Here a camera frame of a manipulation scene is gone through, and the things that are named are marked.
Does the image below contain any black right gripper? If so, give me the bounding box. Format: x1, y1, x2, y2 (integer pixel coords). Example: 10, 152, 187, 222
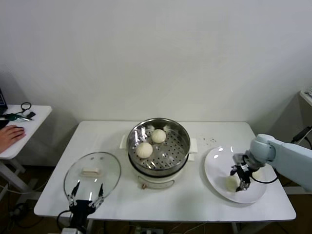
229, 162, 252, 193

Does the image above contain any black laptop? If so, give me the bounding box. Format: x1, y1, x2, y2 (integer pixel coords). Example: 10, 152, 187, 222
0, 88, 11, 132

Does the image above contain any white electric cooker base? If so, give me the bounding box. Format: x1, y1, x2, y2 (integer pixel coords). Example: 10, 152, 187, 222
119, 135, 198, 190

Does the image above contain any large white plate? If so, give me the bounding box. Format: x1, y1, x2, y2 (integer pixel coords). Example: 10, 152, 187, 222
203, 145, 268, 204

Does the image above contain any white power strip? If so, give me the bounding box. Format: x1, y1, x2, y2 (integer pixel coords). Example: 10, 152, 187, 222
135, 226, 164, 234

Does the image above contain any white side table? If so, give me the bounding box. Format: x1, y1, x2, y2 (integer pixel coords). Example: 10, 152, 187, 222
0, 104, 53, 195

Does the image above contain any black floor cable plug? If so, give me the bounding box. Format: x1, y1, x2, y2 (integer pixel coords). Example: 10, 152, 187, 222
9, 202, 29, 221

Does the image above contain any glass pot lid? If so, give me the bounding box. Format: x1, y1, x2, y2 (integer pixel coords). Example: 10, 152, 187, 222
63, 151, 122, 204

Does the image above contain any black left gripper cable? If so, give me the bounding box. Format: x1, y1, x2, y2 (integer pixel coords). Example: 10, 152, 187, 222
57, 210, 74, 231

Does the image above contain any bare person hand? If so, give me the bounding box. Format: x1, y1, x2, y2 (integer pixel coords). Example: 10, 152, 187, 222
0, 125, 27, 154

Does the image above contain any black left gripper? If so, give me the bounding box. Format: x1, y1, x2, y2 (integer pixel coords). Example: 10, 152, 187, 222
67, 180, 105, 229

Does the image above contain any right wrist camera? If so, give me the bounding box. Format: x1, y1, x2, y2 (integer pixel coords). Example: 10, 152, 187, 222
233, 153, 249, 164

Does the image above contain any perforated steel steamer basket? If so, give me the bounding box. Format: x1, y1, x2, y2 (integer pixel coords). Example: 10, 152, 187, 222
126, 118, 191, 171

